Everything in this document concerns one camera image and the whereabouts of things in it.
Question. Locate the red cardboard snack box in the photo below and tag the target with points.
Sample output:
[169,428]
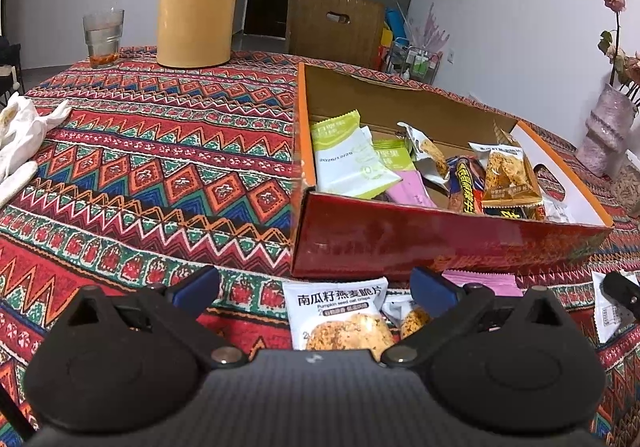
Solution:
[345,238]

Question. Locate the brown cardboard box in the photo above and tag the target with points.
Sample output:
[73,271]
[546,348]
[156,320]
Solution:
[343,31]

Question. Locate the red blue snack bag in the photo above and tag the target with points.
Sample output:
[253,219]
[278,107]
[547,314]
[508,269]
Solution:
[466,185]

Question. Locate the orange snack packet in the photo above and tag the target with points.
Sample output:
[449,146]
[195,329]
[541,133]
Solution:
[508,180]

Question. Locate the patterned red tablecloth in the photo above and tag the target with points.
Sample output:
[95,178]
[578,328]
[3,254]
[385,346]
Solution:
[155,173]

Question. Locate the white cotton glove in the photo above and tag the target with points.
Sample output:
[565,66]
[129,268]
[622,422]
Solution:
[23,131]

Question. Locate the white silver snack packet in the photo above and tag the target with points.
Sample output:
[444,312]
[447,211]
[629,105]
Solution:
[428,159]

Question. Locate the black folding chair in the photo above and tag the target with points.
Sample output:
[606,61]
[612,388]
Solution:
[11,79]

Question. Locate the dried pink roses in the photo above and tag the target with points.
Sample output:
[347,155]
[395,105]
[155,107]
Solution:
[624,74]

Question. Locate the pink ceramic vase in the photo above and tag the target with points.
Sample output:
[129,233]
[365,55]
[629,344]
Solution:
[608,126]

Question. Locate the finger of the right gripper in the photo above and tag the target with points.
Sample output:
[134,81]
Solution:
[623,292]

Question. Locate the glass cup with drink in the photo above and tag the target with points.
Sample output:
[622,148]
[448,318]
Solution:
[103,32]

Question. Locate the green white nut bar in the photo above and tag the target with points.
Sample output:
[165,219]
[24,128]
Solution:
[346,161]

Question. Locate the pink snack packet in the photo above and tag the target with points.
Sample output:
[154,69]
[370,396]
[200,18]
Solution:
[410,190]

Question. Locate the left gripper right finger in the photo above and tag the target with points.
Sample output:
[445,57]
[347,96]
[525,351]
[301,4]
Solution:
[454,311]

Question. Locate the wire basket cart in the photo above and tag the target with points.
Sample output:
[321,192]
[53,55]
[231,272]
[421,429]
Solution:
[412,63]

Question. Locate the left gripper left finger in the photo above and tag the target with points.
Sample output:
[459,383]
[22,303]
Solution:
[176,309]

